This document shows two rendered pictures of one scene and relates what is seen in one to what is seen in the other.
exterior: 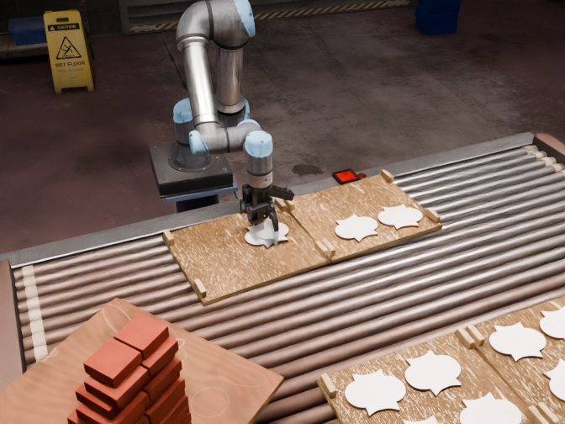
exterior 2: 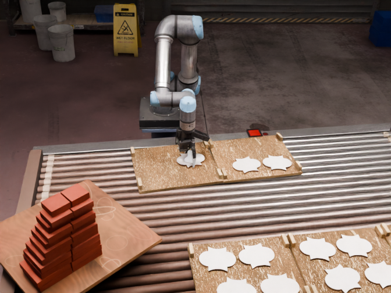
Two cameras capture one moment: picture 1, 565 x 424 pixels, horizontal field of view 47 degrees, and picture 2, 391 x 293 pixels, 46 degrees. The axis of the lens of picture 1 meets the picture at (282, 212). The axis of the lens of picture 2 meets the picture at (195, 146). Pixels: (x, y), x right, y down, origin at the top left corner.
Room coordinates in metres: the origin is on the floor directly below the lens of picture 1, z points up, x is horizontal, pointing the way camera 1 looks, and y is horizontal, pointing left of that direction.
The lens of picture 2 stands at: (-0.25, -0.40, 2.33)
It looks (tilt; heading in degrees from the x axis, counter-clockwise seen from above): 34 degrees down; 13
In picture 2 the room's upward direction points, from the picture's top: 2 degrees clockwise
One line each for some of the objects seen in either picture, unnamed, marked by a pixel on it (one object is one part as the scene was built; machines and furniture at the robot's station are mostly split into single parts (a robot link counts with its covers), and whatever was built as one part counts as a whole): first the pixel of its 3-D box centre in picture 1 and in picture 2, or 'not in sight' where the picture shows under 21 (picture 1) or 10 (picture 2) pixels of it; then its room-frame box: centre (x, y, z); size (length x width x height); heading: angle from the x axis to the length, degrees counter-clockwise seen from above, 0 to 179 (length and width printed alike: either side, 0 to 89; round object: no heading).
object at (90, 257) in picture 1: (311, 204); (227, 147); (1.84, -0.10, 0.90); 1.95 x 0.05 x 0.05; 113
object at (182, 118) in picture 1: (192, 119); (165, 84); (2.09, 0.32, 1.11); 0.13 x 0.12 x 0.14; 105
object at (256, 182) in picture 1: (260, 177); (187, 124); (1.60, 0.07, 1.16); 0.08 x 0.08 x 0.05
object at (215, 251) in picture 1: (244, 248); (174, 165); (1.56, 0.12, 0.93); 0.41 x 0.35 x 0.02; 118
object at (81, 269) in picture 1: (318, 212); (228, 152); (1.80, -0.12, 0.90); 1.95 x 0.05 x 0.05; 113
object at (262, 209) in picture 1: (257, 199); (185, 138); (1.60, 0.07, 1.08); 0.09 x 0.08 x 0.12; 123
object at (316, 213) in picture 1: (359, 214); (252, 157); (1.74, -0.26, 0.93); 0.41 x 0.35 x 0.02; 116
